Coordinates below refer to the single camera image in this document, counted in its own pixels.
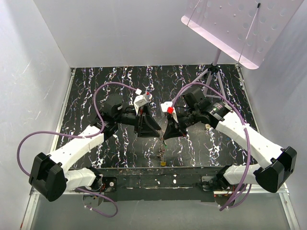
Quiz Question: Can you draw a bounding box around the lilac music stand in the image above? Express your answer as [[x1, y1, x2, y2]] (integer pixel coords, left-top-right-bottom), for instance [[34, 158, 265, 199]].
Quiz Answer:
[[181, 0, 307, 101]]

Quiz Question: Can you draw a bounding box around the black base board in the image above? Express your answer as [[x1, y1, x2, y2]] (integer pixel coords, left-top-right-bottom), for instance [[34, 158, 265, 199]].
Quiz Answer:
[[95, 166, 236, 202]]

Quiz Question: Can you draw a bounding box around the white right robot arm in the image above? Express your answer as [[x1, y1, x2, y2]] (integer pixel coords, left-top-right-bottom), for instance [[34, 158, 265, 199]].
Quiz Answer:
[[160, 86, 297, 193]]

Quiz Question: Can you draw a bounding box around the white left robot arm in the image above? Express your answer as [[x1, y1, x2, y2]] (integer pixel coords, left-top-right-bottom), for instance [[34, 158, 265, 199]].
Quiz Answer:
[[29, 92, 161, 202]]

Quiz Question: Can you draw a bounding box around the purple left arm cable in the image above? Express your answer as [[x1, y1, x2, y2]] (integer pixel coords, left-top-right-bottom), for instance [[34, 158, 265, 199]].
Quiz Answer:
[[17, 81, 143, 218]]

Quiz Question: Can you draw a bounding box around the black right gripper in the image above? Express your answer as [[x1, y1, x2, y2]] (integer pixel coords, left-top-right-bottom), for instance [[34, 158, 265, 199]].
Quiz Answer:
[[163, 107, 200, 139]]

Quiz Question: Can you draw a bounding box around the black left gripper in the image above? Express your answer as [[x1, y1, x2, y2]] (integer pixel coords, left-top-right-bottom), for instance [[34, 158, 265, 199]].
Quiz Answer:
[[114, 104, 161, 137]]

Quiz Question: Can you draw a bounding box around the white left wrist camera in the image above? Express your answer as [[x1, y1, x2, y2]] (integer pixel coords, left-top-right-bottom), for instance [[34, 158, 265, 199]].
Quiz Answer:
[[133, 89, 151, 115]]

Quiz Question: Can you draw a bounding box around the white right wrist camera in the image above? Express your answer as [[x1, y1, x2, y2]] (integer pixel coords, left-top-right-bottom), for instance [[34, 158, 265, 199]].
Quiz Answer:
[[160, 101, 179, 124]]

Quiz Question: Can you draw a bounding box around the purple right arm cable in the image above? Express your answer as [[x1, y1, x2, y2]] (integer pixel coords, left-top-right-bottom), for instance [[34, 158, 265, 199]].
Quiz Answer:
[[171, 81, 252, 212]]

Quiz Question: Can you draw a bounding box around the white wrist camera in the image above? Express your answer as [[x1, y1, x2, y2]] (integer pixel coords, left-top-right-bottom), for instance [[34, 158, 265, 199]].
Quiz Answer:
[[133, 89, 151, 115], [160, 101, 179, 124]]

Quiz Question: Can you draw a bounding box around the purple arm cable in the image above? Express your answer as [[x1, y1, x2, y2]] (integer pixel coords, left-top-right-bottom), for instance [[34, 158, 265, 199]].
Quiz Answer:
[[17, 81, 143, 218], [171, 81, 252, 212]]

